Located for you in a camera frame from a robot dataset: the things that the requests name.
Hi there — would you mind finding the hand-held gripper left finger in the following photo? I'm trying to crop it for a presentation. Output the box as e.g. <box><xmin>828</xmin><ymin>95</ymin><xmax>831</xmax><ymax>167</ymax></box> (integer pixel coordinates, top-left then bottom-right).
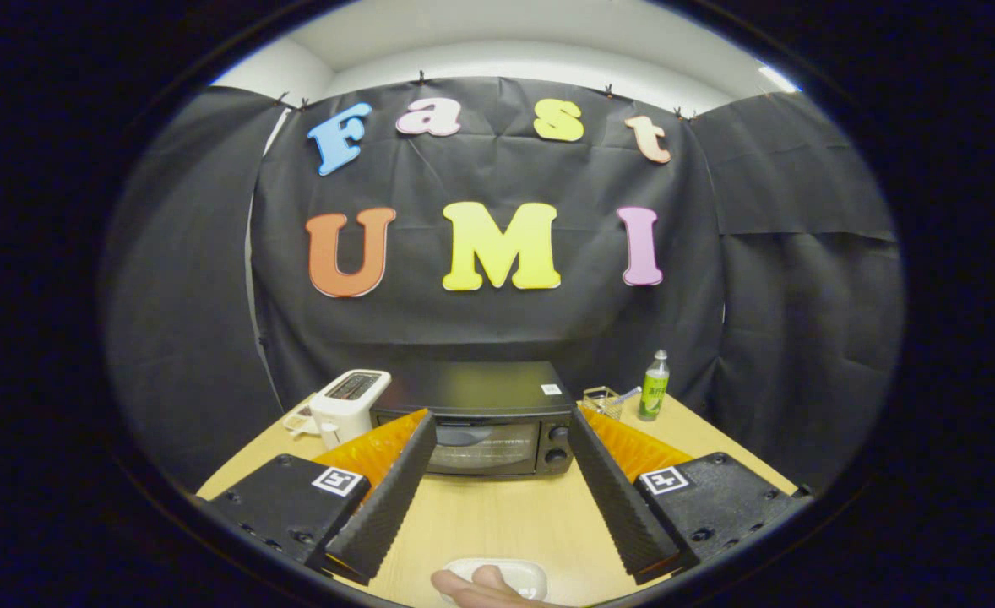
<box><xmin>198</xmin><ymin>409</ymin><xmax>438</xmax><ymax>586</ymax></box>

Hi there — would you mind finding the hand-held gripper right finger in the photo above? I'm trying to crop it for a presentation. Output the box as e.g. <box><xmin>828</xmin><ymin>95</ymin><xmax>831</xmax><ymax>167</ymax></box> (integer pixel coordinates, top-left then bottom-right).
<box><xmin>567</xmin><ymin>407</ymin><xmax>811</xmax><ymax>586</ymax></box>

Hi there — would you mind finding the white plate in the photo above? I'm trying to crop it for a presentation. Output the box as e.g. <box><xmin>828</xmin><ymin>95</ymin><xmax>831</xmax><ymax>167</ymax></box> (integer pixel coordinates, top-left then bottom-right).
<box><xmin>440</xmin><ymin>557</ymin><xmax>549</xmax><ymax>605</ymax></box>

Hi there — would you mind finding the black toaster oven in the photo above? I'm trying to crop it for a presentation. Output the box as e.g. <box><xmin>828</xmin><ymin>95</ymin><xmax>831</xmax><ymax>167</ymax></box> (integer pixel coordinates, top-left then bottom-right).
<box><xmin>369</xmin><ymin>361</ymin><xmax>579</xmax><ymax>480</ymax></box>

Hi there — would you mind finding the white slot toaster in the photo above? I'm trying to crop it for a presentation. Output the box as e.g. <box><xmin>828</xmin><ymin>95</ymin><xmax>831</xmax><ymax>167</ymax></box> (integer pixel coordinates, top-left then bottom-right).
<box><xmin>309</xmin><ymin>369</ymin><xmax>392</xmax><ymax>450</ymax></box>

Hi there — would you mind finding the green drink bottle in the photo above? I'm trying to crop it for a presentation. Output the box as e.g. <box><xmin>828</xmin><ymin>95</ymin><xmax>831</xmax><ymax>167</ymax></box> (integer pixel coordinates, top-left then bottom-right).
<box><xmin>638</xmin><ymin>350</ymin><xmax>671</xmax><ymax>422</ymax></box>

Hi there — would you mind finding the small white dish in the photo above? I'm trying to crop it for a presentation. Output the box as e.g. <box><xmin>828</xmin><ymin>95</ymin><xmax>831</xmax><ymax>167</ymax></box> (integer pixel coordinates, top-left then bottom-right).
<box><xmin>282</xmin><ymin>405</ymin><xmax>321</xmax><ymax>437</ymax></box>

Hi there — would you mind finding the ceiling light panel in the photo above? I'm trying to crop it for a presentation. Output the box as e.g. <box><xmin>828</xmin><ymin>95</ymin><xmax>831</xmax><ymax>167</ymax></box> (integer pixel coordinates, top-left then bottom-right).
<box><xmin>758</xmin><ymin>66</ymin><xmax>802</xmax><ymax>94</ymax></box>

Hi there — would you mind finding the wire mesh holder basket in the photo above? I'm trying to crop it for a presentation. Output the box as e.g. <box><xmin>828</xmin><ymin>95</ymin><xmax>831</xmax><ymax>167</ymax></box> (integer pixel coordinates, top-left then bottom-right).
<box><xmin>583</xmin><ymin>386</ymin><xmax>625</xmax><ymax>421</ymax></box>

